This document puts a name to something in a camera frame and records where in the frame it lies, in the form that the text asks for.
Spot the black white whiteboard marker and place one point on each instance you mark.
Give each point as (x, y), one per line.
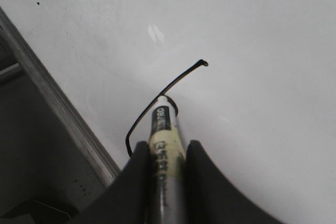
(167, 200)

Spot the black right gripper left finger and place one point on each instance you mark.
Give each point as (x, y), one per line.
(126, 198)

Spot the white whiteboard with metal frame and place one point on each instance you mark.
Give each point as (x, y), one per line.
(263, 108)

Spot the grey base unit with slots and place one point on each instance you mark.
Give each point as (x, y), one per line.
(50, 158)

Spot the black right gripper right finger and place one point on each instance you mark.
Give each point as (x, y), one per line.
(212, 198)

